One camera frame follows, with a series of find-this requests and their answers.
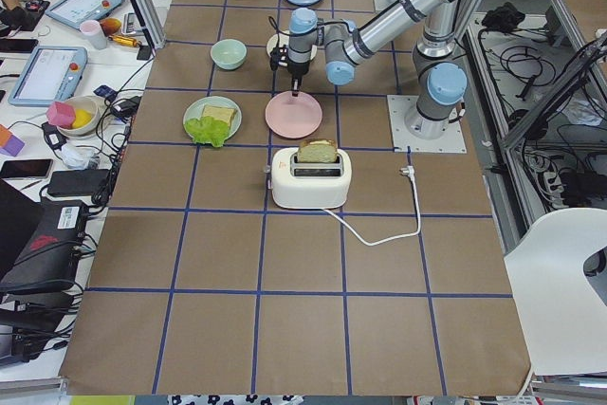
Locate pink cup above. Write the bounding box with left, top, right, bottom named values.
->
left=79, top=20, right=108, bottom=50

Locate green lettuce leaf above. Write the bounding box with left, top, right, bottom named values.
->
left=184, top=116, right=230, bottom=148

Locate teach pendant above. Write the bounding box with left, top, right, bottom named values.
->
left=45, top=0, right=124, bottom=29
left=9, top=46, right=88, bottom=107

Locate white toaster power cable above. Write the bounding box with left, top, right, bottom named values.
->
left=320, top=164, right=423, bottom=248

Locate teach pendant near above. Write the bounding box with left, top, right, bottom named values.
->
left=9, top=46, right=88, bottom=107

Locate black smartphone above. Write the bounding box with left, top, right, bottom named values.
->
left=1, top=158, right=54, bottom=179

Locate teach pendant far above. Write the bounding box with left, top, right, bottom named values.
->
left=45, top=0, right=124, bottom=29

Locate white chair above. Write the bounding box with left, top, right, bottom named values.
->
left=505, top=208, right=606, bottom=376

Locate beige bowl with toys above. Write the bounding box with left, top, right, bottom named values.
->
left=46, top=95, right=104, bottom=138

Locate bread slice in toaster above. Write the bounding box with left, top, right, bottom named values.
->
left=296, top=138, right=338, bottom=163

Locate bread slice on plate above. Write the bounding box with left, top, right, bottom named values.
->
left=201, top=104, right=237, bottom=127

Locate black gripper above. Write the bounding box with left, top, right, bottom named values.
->
left=269, top=45, right=311, bottom=97

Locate white toaster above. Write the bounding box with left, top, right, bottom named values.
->
left=268, top=147, right=352, bottom=210

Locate green bowl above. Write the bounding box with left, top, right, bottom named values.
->
left=211, top=39, right=248, bottom=70

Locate pink plate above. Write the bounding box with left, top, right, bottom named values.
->
left=265, top=91, right=322, bottom=138

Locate green plate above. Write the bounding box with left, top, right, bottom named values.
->
left=183, top=96, right=242, bottom=148

